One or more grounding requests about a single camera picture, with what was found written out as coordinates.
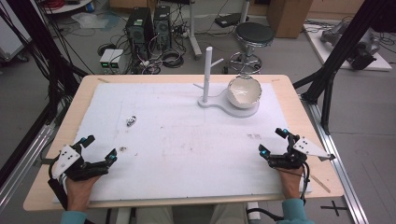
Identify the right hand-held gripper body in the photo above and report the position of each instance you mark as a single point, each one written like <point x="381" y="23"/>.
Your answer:
<point x="308" y="147"/>

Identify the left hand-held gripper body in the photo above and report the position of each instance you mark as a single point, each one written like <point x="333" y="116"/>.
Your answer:
<point x="67" y="158"/>

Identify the person's left hand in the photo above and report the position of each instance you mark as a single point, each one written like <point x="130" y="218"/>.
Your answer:
<point x="79" y="193"/>

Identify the person's right hand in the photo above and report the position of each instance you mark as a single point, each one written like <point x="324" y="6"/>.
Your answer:
<point x="289" y="183"/>

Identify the thin wooden stick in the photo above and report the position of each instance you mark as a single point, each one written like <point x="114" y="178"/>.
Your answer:
<point x="320" y="183"/>

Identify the small shiny silver object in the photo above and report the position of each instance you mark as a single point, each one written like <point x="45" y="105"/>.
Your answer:
<point x="131" y="121"/>

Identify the white eggshell-shaped bowl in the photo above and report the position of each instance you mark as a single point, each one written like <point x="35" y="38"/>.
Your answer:
<point x="244" y="91"/>

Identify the person's right leg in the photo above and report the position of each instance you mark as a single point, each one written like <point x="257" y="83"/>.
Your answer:
<point x="230" y="214"/>

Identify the white foam board mat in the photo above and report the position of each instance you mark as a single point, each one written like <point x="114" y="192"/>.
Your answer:
<point x="186" y="149"/>

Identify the white power supply unit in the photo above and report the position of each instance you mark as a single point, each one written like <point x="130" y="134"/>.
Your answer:
<point x="117" y="59"/>
<point x="106" y="59"/>

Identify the white branch stand with base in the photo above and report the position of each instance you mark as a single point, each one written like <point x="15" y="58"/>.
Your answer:
<point x="207" y="77"/>

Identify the black round stool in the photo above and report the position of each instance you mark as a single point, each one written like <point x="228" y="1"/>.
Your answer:
<point x="253" y="34"/>

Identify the white platform board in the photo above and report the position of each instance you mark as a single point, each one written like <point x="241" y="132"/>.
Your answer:
<point x="378" y="63"/>

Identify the grey robot device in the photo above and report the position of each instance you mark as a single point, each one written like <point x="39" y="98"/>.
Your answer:
<point x="364" y="46"/>

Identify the brown cardboard box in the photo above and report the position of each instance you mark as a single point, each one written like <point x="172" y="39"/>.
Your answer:
<point x="288" y="17"/>

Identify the clear plastic sheet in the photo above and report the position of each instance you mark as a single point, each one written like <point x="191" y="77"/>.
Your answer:
<point x="90" y="21"/>

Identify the large black computer tower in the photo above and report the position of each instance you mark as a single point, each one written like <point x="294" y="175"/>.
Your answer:
<point x="139" y="31"/>

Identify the flat black box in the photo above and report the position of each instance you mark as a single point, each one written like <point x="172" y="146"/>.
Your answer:
<point x="230" y="20"/>

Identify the white desk leg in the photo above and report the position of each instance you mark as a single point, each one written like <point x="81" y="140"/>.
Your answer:
<point x="193" y="31"/>

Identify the slim black computer tower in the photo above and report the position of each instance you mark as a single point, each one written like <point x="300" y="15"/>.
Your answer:
<point x="162" y="26"/>

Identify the aluminium rail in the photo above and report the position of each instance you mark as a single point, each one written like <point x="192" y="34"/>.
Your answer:
<point x="21" y="168"/>
<point x="342" y="177"/>

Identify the black metal frame strut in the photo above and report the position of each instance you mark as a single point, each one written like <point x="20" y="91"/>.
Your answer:
<point x="342" y="46"/>

